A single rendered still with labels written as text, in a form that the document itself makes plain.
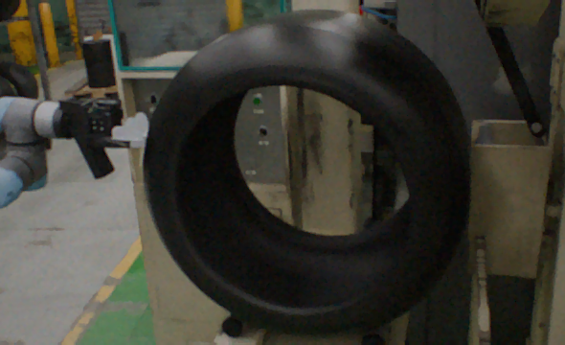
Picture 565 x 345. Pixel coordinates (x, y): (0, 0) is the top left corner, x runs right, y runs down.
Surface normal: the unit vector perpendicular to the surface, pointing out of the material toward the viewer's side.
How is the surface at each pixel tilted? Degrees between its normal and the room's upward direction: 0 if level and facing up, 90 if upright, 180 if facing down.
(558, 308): 90
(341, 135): 90
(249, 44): 43
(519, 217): 90
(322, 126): 90
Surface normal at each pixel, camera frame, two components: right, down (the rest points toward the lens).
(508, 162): -0.27, 0.34
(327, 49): -0.03, -0.43
